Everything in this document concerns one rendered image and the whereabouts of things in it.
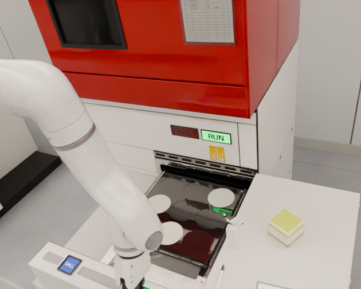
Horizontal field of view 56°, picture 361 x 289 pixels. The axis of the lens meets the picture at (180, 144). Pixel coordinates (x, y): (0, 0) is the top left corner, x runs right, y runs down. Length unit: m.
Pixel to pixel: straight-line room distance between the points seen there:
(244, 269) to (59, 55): 1.00
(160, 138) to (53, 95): 0.83
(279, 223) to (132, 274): 0.43
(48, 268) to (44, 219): 1.70
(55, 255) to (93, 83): 0.63
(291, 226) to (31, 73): 0.77
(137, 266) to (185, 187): 0.53
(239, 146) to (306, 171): 1.60
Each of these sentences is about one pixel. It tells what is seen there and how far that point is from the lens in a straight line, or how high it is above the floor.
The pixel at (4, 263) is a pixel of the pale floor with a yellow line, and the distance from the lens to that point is 2.74.
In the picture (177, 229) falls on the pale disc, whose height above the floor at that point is 0.90.
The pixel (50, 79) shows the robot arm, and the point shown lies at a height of 1.60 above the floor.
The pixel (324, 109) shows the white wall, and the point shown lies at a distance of 2.81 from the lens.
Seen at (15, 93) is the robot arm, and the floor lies 1.60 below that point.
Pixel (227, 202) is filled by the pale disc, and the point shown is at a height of 0.90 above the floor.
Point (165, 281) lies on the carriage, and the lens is 1.13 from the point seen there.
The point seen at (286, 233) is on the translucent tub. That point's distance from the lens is 1.01.
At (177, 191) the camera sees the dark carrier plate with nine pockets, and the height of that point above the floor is 0.90.
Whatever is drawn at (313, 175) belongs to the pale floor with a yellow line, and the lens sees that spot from 2.77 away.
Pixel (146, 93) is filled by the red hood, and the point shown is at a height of 1.28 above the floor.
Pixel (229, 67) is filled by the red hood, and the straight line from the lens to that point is 1.04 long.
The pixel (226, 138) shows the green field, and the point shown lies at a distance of 1.24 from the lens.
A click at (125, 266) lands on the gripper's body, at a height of 1.12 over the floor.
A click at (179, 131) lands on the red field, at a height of 1.10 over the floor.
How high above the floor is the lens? 1.81
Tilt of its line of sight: 35 degrees down
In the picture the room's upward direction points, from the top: 10 degrees counter-clockwise
